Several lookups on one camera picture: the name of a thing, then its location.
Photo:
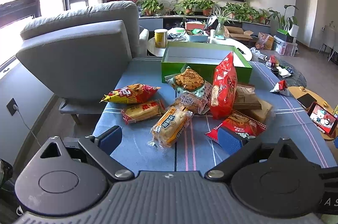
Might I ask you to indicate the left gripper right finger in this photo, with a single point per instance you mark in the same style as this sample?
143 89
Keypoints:
240 150

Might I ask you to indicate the tall red chip bag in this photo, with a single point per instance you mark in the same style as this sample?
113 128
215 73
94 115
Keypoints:
223 92

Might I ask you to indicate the brown paper snack pack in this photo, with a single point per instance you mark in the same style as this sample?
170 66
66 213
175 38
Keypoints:
246 98

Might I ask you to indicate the red snack bag with face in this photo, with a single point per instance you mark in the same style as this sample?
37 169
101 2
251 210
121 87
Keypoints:
239 124

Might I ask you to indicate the open cardboard box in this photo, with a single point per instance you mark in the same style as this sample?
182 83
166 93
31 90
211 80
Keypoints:
238 33

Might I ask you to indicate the yellow red chip bag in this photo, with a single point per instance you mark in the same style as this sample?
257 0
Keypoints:
131 94

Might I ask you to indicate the black smartphone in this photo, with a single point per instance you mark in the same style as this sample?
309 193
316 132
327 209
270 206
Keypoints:
306 100

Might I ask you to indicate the grey sofa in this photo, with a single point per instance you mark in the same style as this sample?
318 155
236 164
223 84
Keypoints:
81 55

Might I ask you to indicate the green cardboard box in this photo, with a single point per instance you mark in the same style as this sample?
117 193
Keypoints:
202 58

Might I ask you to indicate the glass vase with plant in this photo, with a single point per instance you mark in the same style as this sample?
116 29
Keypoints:
221 15

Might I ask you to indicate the small red white blue wrapper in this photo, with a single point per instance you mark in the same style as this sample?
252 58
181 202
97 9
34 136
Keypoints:
281 88

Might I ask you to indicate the grey tv cabinet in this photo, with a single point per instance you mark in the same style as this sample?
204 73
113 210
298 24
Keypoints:
170 21

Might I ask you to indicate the green cracker snack bag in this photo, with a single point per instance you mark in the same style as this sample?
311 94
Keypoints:
191 82

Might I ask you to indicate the yellow tin can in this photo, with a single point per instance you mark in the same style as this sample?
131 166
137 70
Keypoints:
160 38

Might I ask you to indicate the white round coffee table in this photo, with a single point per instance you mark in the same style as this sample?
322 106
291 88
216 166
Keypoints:
245 51

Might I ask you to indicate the yellow sachima cake pack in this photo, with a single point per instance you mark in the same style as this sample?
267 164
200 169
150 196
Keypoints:
166 131

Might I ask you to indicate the clear toast bread pack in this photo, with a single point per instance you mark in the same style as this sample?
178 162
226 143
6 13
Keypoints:
263 115

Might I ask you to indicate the blue striped tablecloth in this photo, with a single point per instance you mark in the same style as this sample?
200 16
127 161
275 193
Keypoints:
194 151

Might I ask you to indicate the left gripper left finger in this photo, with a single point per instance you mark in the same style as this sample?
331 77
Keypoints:
99 149

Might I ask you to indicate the small clear pastry pack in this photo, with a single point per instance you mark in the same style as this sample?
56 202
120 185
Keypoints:
196 103

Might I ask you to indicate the orange tissue box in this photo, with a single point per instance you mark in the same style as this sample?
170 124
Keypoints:
189 26

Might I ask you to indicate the wall power socket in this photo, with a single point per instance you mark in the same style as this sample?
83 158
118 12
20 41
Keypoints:
12 106

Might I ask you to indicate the round wooden side table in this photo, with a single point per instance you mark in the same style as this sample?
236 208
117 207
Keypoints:
299 91

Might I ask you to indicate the phone with cartoon screen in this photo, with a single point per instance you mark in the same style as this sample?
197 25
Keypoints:
323 119

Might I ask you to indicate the blue snack basket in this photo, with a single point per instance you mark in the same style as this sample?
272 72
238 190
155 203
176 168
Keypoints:
200 37

